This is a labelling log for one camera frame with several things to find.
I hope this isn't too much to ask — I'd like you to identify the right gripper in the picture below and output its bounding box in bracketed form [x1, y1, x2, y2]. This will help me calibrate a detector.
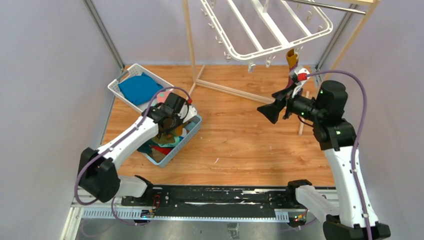
[257, 82, 324, 124]

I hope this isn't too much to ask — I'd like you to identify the pink patterned sock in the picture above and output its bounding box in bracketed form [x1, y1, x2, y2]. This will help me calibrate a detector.
[156, 90, 172, 103]

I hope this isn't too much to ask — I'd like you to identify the dark green sock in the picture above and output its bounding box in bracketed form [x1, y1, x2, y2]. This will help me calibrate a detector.
[137, 143, 153, 155]

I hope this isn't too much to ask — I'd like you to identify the maroon striped sock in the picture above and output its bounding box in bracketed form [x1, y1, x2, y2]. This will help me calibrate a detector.
[285, 48, 299, 88]

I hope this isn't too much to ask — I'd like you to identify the white clip sock hanger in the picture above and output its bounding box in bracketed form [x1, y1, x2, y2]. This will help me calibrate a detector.
[200, 0, 334, 73]

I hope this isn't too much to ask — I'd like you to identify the teal and white sock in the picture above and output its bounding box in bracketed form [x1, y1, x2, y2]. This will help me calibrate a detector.
[171, 123, 195, 146]

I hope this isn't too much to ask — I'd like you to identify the beige sock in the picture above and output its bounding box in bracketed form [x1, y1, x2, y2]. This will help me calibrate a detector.
[152, 145, 174, 155]

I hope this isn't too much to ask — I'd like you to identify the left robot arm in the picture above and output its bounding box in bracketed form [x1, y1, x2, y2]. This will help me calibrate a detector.
[74, 92, 198, 207]

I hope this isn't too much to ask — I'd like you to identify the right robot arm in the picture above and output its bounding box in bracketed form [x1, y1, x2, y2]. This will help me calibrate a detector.
[257, 80, 391, 240]

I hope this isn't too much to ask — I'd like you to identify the light blue plastic basket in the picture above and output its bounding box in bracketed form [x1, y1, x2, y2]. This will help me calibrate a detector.
[138, 114, 202, 168]

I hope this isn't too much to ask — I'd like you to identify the white plastic basket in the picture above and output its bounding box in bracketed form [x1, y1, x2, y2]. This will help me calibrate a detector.
[107, 63, 172, 114]

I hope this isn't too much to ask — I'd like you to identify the blue cloth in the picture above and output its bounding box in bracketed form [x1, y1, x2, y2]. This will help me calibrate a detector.
[118, 72, 163, 105]

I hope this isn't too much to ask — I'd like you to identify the wooden drying rack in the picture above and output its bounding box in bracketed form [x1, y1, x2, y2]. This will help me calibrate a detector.
[182, 0, 381, 137]

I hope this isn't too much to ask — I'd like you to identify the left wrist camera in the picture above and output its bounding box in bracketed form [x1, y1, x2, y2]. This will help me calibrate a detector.
[178, 103, 198, 123]

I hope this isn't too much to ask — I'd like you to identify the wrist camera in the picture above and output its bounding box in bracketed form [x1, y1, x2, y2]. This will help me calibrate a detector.
[178, 103, 198, 123]
[289, 65, 310, 98]

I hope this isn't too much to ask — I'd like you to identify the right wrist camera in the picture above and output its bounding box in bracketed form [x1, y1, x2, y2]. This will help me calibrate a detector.
[289, 65, 310, 98]

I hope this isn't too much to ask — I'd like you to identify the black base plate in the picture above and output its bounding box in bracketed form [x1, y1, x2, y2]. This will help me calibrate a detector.
[119, 185, 310, 225]

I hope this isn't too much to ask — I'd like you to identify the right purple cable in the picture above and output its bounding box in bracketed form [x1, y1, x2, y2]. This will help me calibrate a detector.
[297, 69, 374, 240]

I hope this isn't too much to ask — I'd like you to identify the purple cable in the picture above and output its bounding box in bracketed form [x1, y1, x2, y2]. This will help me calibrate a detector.
[297, 69, 374, 240]
[73, 86, 194, 227]

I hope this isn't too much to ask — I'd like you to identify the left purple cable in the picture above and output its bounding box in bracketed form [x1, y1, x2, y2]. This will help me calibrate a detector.
[73, 86, 194, 227]

